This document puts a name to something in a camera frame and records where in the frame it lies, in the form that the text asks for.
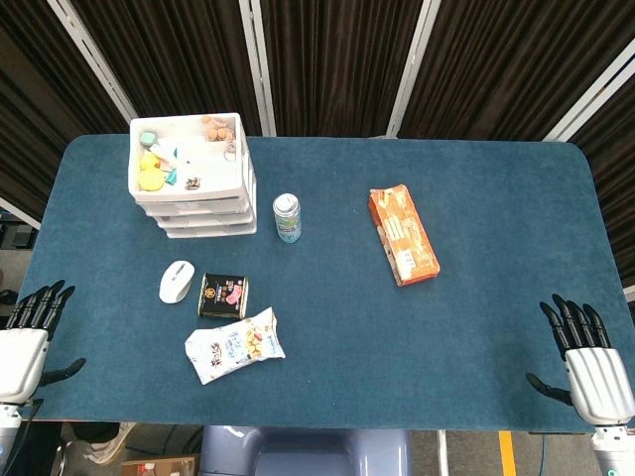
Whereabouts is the green white drink can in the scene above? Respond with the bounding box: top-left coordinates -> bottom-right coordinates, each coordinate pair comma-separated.
272,192 -> 303,246

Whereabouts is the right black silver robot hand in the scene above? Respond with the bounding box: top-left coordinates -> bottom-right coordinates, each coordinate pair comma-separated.
525,293 -> 635,426

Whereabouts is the blue felt table mat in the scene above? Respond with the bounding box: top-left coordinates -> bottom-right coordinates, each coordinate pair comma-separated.
0,134 -> 632,433

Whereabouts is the white computer mouse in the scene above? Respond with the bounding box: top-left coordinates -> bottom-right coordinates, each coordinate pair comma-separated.
158,260 -> 195,304

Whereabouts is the brown plush bear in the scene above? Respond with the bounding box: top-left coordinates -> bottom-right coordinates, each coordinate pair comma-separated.
200,114 -> 236,143

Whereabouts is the clear plastic drawer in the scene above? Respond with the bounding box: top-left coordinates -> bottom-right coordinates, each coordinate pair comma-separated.
134,194 -> 253,209
146,207 -> 257,229

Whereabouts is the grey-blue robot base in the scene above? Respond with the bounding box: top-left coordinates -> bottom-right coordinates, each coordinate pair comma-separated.
197,424 -> 412,476

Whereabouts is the white snack bag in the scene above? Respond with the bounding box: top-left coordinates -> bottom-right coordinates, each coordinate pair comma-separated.
185,305 -> 287,387

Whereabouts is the yellow rubber duck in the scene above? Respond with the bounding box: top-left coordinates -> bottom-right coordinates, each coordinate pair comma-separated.
137,152 -> 166,192

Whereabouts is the dark brown curtain panel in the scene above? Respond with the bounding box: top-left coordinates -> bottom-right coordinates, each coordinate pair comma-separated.
398,0 -> 635,143
68,0 -> 263,136
259,0 -> 424,139
0,0 -> 131,222

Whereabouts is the black luncheon meat tin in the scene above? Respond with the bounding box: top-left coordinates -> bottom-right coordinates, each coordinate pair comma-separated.
197,272 -> 249,320

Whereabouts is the white plastic drawer organizer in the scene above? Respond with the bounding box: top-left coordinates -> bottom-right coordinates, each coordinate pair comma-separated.
127,112 -> 259,240

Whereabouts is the cardboard box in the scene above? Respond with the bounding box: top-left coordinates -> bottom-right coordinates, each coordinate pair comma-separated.
121,453 -> 200,476

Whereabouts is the white partition pole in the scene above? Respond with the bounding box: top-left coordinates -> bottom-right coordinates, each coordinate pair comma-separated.
542,49 -> 635,144
385,0 -> 442,139
237,0 -> 277,137
47,0 -> 139,121

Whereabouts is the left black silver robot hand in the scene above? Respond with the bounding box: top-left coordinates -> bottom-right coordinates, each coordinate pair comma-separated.
0,280 -> 87,406

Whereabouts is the orange biscuit box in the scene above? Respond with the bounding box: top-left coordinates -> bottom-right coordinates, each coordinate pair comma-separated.
367,183 -> 442,289

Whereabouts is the white sneaker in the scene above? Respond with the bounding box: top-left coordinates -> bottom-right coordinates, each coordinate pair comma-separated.
73,421 -> 137,465

